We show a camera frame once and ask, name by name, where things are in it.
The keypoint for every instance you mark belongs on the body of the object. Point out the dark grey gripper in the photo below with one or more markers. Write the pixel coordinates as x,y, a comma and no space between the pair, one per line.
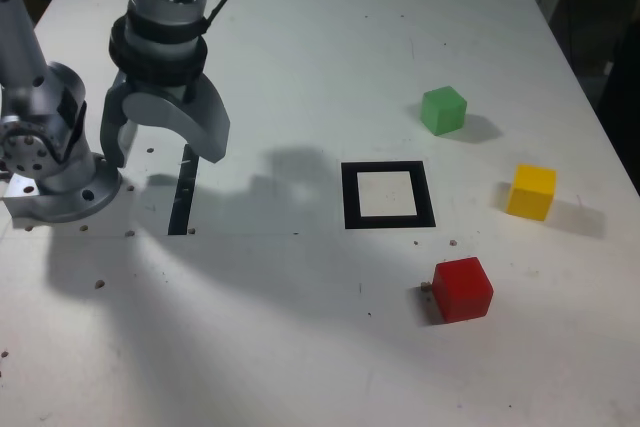
182,92

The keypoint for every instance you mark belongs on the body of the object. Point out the green cube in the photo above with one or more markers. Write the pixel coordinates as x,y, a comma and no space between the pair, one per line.
442,109

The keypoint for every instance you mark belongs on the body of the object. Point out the red cube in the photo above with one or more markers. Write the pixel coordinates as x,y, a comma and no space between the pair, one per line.
462,289

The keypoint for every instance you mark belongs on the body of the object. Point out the yellow cube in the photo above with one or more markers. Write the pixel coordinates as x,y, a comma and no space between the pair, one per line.
531,192

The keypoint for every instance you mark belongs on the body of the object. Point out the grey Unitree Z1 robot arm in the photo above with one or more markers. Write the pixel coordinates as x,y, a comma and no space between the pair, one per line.
60,177

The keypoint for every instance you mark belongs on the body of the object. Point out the black tape square outline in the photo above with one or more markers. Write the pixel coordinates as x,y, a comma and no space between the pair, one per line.
350,197

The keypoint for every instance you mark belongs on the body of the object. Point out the black tape strip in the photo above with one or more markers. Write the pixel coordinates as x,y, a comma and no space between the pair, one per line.
182,202

